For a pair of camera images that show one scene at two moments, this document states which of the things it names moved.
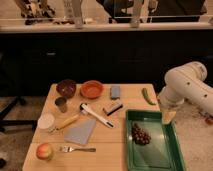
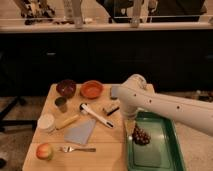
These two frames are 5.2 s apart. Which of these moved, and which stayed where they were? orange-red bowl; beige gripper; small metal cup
Moved: beige gripper
Stayed: small metal cup; orange-red bowl
